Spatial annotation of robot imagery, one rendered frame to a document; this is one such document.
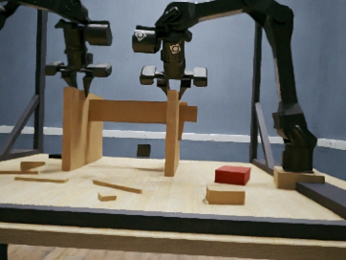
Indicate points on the red rectangular block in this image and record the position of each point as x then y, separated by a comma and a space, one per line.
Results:
230, 174

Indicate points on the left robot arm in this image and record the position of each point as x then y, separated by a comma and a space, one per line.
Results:
290, 124

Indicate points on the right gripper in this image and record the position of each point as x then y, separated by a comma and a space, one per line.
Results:
77, 58

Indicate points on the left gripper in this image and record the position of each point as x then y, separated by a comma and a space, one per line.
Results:
173, 69

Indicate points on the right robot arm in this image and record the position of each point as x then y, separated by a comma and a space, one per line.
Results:
98, 33

